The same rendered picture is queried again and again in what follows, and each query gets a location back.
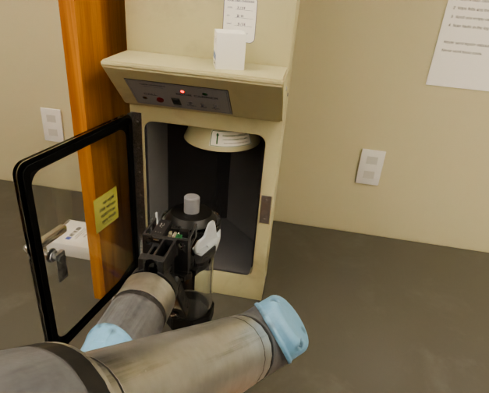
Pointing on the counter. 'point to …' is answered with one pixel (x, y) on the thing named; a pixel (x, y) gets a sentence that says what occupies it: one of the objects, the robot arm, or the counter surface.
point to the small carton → (229, 49)
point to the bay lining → (202, 177)
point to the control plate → (159, 90)
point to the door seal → (38, 224)
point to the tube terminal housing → (286, 40)
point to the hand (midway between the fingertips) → (190, 231)
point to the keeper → (265, 209)
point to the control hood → (277, 100)
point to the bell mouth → (220, 139)
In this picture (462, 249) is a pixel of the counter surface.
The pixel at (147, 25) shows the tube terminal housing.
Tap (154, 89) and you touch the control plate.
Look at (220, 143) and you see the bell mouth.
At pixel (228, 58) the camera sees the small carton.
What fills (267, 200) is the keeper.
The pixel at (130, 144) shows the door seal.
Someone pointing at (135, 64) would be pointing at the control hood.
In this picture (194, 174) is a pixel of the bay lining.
